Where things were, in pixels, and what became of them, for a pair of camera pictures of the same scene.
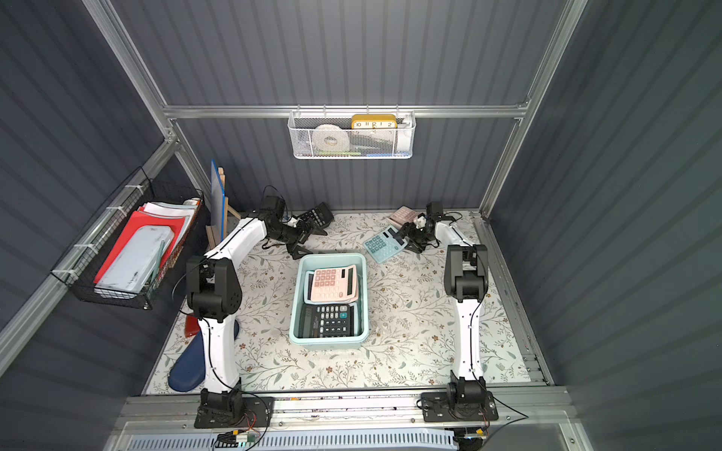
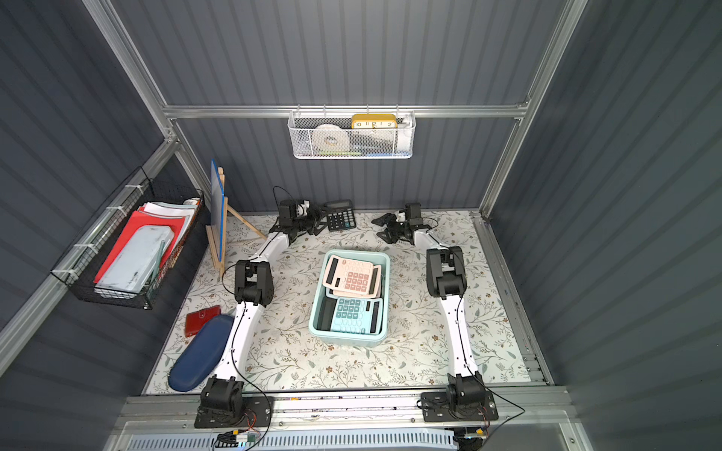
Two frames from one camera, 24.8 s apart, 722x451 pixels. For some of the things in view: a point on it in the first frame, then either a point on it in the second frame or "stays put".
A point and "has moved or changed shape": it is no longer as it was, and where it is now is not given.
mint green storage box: x=330 y=308 -> x=383 y=258
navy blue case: x=189 y=372 stays put
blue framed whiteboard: x=217 y=202 stays put
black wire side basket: x=126 y=255 stays put
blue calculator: x=384 y=244 -> x=353 y=315
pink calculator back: x=402 y=214 -> x=349 y=278
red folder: x=136 y=221 stays put
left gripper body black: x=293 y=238 -> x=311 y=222
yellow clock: x=374 y=121 stays put
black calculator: x=320 y=214 has moved or changed shape
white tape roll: x=330 y=138 stays put
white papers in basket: x=178 y=209 stays put
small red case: x=192 y=325 stays put
